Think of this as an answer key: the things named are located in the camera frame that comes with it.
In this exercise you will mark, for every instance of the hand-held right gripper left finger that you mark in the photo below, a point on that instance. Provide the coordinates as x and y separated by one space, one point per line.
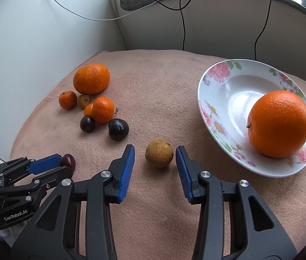
125 173

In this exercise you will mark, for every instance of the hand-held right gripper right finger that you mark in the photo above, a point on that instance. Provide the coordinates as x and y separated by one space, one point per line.
184 173

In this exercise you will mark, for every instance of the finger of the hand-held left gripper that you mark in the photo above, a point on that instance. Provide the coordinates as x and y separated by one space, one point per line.
44 163
52 177

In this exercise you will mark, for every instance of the dark purple plum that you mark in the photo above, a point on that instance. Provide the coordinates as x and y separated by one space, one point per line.
70 160
118 129
87 123

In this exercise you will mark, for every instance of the yellow-brown round fruit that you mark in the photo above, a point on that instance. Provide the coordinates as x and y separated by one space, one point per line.
159 153

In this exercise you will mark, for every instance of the medium tangerine with stem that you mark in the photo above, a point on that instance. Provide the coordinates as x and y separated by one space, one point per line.
102 109

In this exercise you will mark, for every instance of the small tangerine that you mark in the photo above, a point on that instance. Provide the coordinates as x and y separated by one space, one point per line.
67 100

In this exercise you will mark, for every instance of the white floral plate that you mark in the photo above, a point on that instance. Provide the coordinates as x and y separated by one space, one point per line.
231 92

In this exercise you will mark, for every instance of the large mandarin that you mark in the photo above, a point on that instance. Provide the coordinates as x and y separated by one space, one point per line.
91 78

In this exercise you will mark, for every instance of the orange kumquat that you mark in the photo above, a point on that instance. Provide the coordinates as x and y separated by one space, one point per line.
87 110

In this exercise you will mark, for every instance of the small brown fruit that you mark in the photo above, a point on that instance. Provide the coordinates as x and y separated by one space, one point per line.
83 100

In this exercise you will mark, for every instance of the large round orange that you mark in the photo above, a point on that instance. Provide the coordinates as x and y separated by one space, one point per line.
279 123

